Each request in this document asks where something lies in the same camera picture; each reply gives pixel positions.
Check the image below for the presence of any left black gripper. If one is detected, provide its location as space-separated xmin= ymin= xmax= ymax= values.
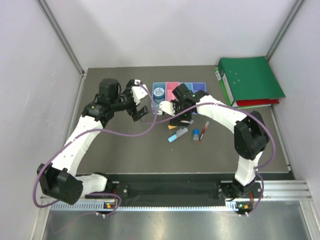
xmin=110 ymin=80 xmax=148 ymax=121

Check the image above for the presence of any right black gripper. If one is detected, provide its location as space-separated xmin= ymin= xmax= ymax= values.
xmin=169 ymin=101 xmax=193 ymax=129

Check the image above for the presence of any pink drawer box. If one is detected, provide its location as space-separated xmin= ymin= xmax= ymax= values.
xmin=165 ymin=82 xmax=180 ymax=102

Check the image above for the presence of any blue slime jar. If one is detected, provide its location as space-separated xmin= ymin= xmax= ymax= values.
xmin=153 ymin=87 xmax=165 ymax=104

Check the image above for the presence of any orange highlighter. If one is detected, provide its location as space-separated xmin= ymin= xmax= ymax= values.
xmin=168 ymin=120 xmax=191 ymax=130

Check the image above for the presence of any purple drawer box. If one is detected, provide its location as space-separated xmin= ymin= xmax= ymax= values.
xmin=192 ymin=82 xmax=207 ymax=93

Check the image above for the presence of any light green folder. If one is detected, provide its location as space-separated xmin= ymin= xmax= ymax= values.
xmin=215 ymin=67 xmax=271 ymax=109

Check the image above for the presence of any red folder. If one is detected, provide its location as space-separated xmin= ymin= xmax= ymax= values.
xmin=235 ymin=98 xmax=279 ymax=108

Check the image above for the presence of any dark green binder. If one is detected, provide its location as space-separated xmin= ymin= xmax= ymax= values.
xmin=218 ymin=56 xmax=286 ymax=103

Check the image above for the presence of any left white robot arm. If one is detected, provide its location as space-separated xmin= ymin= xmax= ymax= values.
xmin=35 ymin=78 xmax=150 ymax=205

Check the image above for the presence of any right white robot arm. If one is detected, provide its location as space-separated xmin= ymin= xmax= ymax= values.
xmin=159 ymin=83 xmax=274 ymax=201

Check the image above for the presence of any red pen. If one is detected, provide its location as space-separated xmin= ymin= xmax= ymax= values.
xmin=198 ymin=121 xmax=210 ymax=144

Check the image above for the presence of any grey blue glue stick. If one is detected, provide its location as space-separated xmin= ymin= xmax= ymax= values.
xmin=192 ymin=128 xmax=200 ymax=143

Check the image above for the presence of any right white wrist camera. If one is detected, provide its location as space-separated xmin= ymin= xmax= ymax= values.
xmin=159 ymin=100 xmax=177 ymax=116

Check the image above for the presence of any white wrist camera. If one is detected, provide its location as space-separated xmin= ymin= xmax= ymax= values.
xmin=130 ymin=79 xmax=148 ymax=106
xmin=159 ymin=100 xmax=177 ymax=116

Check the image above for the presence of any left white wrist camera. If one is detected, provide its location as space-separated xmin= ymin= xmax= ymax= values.
xmin=130 ymin=79 xmax=148 ymax=106

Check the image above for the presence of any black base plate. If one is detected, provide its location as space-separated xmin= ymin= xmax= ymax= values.
xmin=84 ymin=174 xmax=263 ymax=200

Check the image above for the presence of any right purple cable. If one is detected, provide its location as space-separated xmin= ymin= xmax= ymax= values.
xmin=139 ymin=103 xmax=277 ymax=217

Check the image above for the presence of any purple cable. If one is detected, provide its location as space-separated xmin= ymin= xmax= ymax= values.
xmin=33 ymin=83 xmax=158 ymax=233
xmin=139 ymin=103 xmax=277 ymax=217

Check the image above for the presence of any grey slotted cable duct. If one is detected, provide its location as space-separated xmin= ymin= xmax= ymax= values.
xmin=50 ymin=201 xmax=239 ymax=212

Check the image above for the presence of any aluminium front rail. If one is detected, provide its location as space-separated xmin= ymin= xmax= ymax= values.
xmin=39 ymin=180 xmax=313 ymax=201

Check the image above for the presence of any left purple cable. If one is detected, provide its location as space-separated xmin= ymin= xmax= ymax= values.
xmin=33 ymin=83 xmax=158 ymax=233

